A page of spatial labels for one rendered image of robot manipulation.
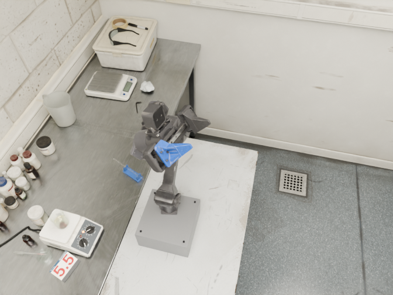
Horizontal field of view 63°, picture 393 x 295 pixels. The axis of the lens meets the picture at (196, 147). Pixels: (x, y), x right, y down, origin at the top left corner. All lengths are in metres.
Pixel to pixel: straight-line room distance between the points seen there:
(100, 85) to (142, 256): 1.00
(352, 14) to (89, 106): 1.49
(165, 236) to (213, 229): 0.22
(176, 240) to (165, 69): 1.13
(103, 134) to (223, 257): 0.85
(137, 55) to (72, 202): 0.91
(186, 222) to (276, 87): 1.38
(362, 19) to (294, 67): 0.48
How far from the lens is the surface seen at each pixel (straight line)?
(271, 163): 2.71
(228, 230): 1.38
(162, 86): 1.92
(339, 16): 2.02
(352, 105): 2.48
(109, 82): 1.93
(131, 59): 2.00
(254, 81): 2.35
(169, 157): 0.72
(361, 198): 2.76
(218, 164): 1.54
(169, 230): 1.26
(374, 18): 2.05
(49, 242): 1.41
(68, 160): 1.67
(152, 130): 0.75
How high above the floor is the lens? 2.16
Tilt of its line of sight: 52 degrees down
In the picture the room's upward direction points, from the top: straight up
